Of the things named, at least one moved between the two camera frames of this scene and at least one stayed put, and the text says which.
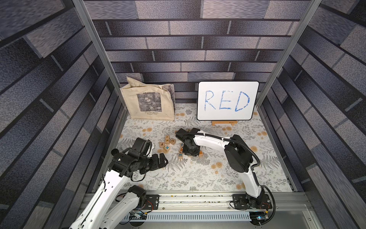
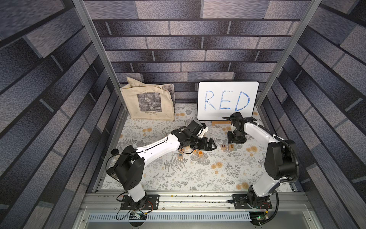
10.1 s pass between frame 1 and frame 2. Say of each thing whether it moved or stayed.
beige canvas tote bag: stayed
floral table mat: stayed
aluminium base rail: stayed
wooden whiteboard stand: stayed
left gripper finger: moved
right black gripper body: moved
